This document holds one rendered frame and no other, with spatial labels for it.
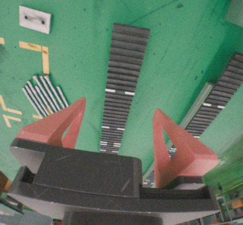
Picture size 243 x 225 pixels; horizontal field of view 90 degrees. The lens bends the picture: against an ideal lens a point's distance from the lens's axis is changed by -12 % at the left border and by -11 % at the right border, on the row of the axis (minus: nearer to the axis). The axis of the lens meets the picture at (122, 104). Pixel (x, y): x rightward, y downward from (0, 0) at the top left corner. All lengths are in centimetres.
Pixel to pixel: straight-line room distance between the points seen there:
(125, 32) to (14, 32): 19
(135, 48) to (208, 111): 20
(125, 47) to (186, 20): 10
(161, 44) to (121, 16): 8
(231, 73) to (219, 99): 6
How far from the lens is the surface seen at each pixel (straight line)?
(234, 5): 26
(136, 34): 21
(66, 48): 26
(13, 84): 36
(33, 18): 26
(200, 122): 33
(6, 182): 369
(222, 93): 29
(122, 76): 22
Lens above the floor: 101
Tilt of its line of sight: 49 degrees down
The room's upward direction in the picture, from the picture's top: 178 degrees counter-clockwise
